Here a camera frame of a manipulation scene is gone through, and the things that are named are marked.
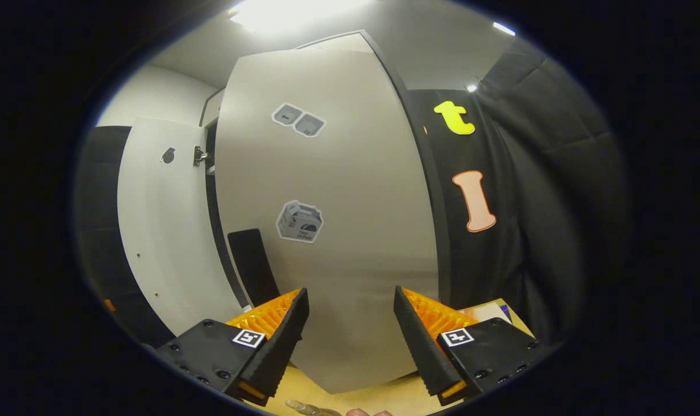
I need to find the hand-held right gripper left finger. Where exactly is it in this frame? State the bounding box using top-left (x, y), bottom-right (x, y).
top-left (156, 287), bottom-right (310, 407)

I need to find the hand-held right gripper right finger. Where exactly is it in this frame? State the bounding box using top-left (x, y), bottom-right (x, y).
top-left (394, 285), bottom-right (555, 406)

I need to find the clear glass bottle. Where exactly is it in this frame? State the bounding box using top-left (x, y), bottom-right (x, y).
top-left (285, 399), bottom-right (342, 416)

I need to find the white cabinet door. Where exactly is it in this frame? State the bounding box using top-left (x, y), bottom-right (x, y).
top-left (117, 117), bottom-right (249, 337)
top-left (214, 47), bottom-right (443, 395)

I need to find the white grey cabinet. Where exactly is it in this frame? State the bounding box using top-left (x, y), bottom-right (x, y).
top-left (198, 30), bottom-right (453, 307)

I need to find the black backdrop cloth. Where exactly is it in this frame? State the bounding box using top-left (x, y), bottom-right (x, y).
top-left (75, 35), bottom-right (628, 347)

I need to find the black door handle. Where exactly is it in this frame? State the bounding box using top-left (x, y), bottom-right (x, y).
top-left (227, 228), bottom-right (281, 307)

